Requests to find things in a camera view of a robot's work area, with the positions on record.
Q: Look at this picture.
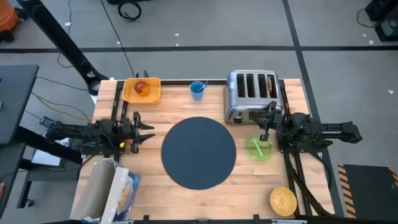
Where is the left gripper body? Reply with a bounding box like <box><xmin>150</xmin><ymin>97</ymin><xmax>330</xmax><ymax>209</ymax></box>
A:
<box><xmin>118</xmin><ymin>111</ymin><xmax>140</xmax><ymax>154</ymax></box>

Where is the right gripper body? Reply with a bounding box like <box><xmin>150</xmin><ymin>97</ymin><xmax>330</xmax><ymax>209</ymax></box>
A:
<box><xmin>263</xmin><ymin>101</ymin><xmax>293</xmax><ymax>141</ymax></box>

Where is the green glass plate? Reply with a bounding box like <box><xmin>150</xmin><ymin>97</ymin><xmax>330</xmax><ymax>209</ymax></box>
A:
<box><xmin>244</xmin><ymin>133</ymin><xmax>274</xmax><ymax>162</ymax></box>

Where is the red yellow apple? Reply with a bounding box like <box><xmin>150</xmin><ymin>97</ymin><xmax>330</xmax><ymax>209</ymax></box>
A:
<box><xmin>134</xmin><ymin>81</ymin><xmax>150</xmax><ymax>96</ymax></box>

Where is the blue plastic cup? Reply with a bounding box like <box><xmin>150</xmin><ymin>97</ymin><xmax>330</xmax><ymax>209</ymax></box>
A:
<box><xmin>189</xmin><ymin>80</ymin><xmax>206</xmax><ymax>101</ymax></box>

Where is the blue bowl yellow patterned inside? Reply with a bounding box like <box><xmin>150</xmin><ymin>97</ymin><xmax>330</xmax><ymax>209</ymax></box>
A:
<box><xmin>269</xmin><ymin>186</ymin><xmax>298</xmax><ymax>217</ymax></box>

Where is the silver four-slot toaster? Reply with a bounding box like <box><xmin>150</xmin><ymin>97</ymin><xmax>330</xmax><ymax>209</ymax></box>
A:
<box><xmin>224</xmin><ymin>69</ymin><xmax>284</xmax><ymax>124</ymax></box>

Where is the yellow plastic bin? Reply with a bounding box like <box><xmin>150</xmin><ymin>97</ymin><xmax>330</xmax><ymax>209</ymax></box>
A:
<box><xmin>122</xmin><ymin>77</ymin><xmax>162</xmax><ymax>105</ymax></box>

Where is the round dark blue placemat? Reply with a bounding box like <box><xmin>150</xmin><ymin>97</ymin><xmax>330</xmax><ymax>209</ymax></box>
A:
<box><xmin>160</xmin><ymin>116</ymin><xmax>237</xmax><ymax>190</ymax></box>

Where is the white paper sheet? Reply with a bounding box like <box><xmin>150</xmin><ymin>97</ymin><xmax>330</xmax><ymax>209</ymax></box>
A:
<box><xmin>30</xmin><ymin>138</ymin><xmax>72</xmax><ymax>167</ymax></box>

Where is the black slanted rig column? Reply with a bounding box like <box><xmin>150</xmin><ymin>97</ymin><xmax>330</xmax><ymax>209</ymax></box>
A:
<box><xmin>17</xmin><ymin>0</ymin><xmax>109</xmax><ymax>96</ymax></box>

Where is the black hazard-striped floor mat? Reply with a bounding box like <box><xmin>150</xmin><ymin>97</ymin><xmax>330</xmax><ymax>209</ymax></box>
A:
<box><xmin>337</xmin><ymin>164</ymin><xmax>398</xmax><ymax>220</ymax></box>

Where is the black desk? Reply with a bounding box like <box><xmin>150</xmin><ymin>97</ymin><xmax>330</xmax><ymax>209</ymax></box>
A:
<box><xmin>0</xmin><ymin>64</ymin><xmax>40</xmax><ymax>146</ymax></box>
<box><xmin>0</xmin><ymin>142</ymin><xmax>27</xmax><ymax>217</ymax></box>

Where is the black equipment box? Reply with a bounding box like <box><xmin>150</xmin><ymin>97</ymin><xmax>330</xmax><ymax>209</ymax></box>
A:
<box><xmin>374</xmin><ymin>18</ymin><xmax>398</xmax><ymax>43</ymax></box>
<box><xmin>365</xmin><ymin>0</ymin><xmax>398</xmax><ymax>22</ymax></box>

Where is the orange bucket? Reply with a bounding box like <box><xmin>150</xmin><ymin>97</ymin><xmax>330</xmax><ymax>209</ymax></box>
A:
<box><xmin>0</xmin><ymin>0</ymin><xmax>20</xmax><ymax>32</ymax></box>

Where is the black aluminium table frame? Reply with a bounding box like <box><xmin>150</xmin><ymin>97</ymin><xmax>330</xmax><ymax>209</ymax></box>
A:
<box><xmin>110</xmin><ymin>79</ymin><xmax>335</xmax><ymax>224</ymax></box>

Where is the coiled black cable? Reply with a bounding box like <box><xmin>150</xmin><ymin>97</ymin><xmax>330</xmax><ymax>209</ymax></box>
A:
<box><xmin>117</xmin><ymin>0</ymin><xmax>142</xmax><ymax>22</ymax></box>

